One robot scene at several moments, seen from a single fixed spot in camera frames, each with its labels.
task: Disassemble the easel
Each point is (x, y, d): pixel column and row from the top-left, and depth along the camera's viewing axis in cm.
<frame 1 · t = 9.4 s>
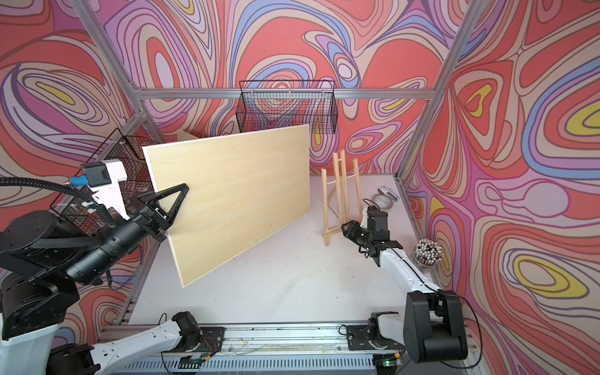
left hand: (182, 187, 42), fingers closed
right hand: (345, 232, 88), fingers open
left plywood board: (182, 135, 98), point 30 cm above the table
right wooden easel: (341, 196, 88), point 21 cm above the table
clear packing tape roll: (383, 201, 110), point 2 cm above the table
small silver metal object: (388, 192, 113), point 3 cm above the table
cup of pencils: (428, 252, 75), point 19 cm above the table

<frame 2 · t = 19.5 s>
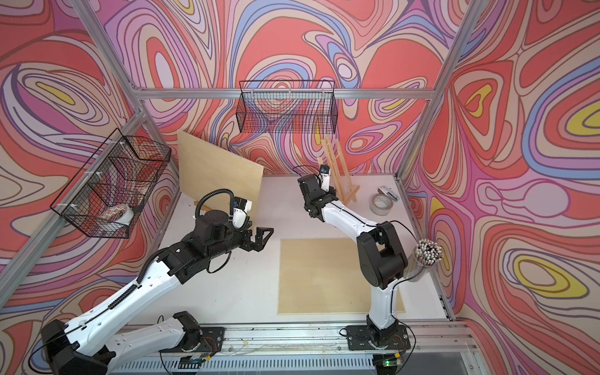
left hand: (264, 227, 71), fingers open
right hand: (327, 192, 93), fingers closed
right plywood board: (323, 276, 88), point 2 cm above the table
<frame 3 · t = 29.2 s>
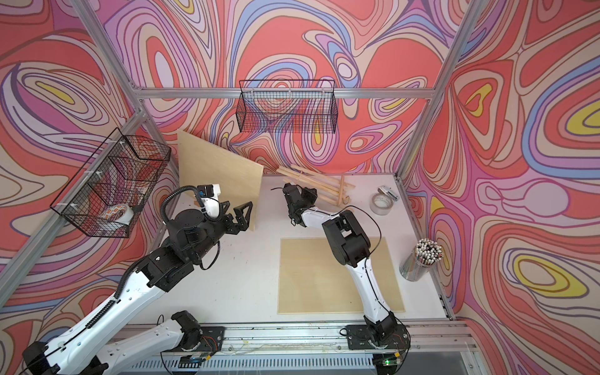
left hand: (243, 204, 66), fingers open
right hand: (318, 193, 103), fingers closed
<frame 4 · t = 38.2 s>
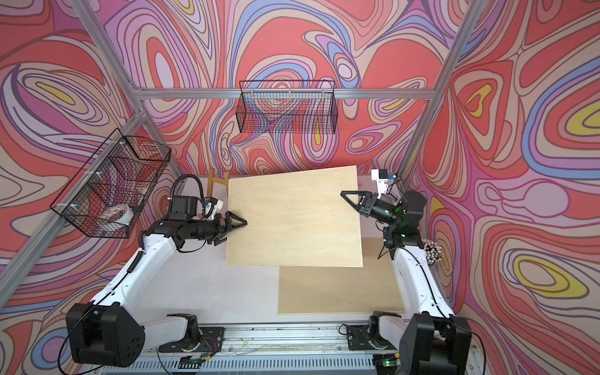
left hand: (242, 229, 77), fingers open
right hand: (340, 200, 68), fingers closed
left plywood board: (298, 219, 72), point 28 cm above the table
left wooden easel: (218, 180, 92), point 22 cm above the table
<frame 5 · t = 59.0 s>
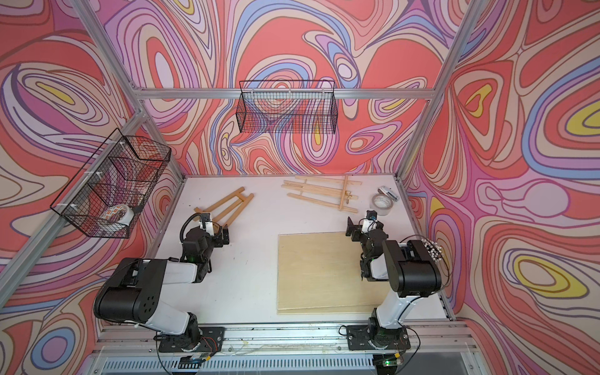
left hand: (216, 225, 93), fingers open
right hand: (360, 221, 94), fingers open
left plywood board: (321, 273, 88), on the table
left wooden easel: (243, 201, 110), point 2 cm above the table
